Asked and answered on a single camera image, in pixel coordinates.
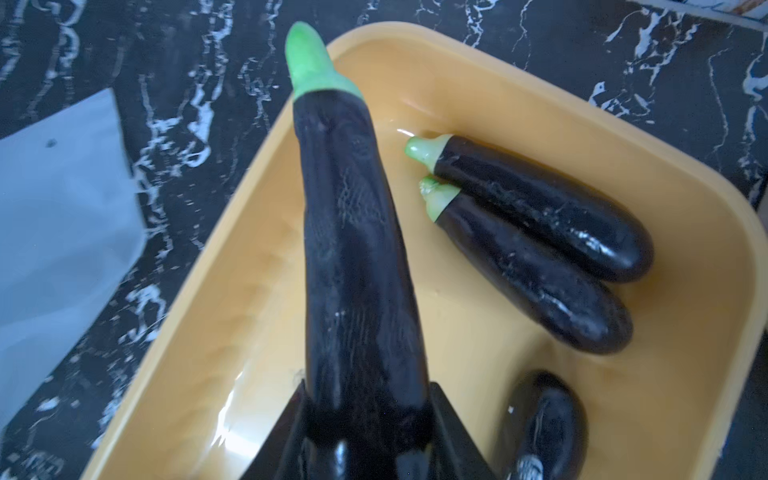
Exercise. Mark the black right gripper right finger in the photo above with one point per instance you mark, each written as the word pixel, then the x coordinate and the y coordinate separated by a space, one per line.
pixel 455 455

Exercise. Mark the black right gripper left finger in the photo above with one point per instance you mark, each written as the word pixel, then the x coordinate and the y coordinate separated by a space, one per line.
pixel 280 457

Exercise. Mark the purple eggplant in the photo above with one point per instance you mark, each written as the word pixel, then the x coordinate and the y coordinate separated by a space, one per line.
pixel 595 231
pixel 544 432
pixel 366 374
pixel 573 306

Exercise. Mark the yellow plastic tray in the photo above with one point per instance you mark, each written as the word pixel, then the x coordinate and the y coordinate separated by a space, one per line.
pixel 231 352

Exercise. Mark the frosted zip-top bag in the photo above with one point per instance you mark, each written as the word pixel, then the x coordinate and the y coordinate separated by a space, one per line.
pixel 71 229

